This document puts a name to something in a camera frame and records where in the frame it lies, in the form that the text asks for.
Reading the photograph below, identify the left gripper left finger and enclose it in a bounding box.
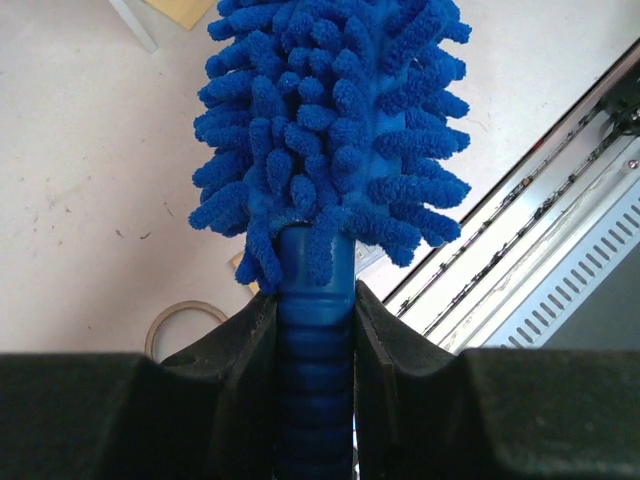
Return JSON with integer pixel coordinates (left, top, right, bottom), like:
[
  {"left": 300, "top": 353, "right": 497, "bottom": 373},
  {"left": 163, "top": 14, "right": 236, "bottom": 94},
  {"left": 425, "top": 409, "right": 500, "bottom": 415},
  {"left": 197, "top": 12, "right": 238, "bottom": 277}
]
[{"left": 1, "top": 295, "right": 276, "bottom": 479}]

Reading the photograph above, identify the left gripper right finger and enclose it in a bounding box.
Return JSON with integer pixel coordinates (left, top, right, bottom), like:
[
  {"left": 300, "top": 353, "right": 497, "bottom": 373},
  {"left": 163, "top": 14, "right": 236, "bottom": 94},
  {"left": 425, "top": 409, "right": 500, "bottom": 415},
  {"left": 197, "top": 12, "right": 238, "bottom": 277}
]
[{"left": 354, "top": 282, "right": 639, "bottom": 479}]

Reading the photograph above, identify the blue microfiber duster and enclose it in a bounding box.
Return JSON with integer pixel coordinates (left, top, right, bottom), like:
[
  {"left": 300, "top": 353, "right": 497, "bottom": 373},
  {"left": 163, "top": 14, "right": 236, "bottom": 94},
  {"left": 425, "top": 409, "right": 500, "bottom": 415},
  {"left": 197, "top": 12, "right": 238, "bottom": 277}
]
[{"left": 189, "top": 1, "right": 471, "bottom": 479}]

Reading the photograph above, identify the tape roll ring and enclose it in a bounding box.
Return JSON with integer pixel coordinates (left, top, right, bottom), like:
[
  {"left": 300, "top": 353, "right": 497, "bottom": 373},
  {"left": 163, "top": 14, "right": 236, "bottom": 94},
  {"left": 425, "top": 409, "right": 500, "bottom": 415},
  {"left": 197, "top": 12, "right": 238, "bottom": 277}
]
[{"left": 144, "top": 300, "right": 229, "bottom": 364}]

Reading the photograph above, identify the calculator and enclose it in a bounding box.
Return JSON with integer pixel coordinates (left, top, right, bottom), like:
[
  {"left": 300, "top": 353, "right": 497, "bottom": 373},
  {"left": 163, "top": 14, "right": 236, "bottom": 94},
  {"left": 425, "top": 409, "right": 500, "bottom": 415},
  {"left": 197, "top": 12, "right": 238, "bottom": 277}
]
[{"left": 329, "top": 242, "right": 386, "bottom": 276}]

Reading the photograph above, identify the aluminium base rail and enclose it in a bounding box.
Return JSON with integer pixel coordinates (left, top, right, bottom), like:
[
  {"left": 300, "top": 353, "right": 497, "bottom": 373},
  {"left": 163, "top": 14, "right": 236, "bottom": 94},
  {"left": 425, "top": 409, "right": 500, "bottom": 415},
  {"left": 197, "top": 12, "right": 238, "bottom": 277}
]
[{"left": 386, "top": 46, "right": 639, "bottom": 353}]

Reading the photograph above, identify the white bookshelf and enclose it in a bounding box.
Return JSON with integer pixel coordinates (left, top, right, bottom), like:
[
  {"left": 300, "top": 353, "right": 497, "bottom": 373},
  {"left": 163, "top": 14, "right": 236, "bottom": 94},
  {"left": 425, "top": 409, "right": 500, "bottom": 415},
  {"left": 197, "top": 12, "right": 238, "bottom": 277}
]
[{"left": 109, "top": 0, "right": 158, "bottom": 54}]

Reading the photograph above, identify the yellow sticky note pad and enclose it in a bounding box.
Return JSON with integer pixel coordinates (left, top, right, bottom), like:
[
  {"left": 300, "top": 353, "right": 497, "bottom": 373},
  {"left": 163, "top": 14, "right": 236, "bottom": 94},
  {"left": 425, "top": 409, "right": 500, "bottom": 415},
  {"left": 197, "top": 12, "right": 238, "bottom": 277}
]
[{"left": 145, "top": 0, "right": 217, "bottom": 31}]

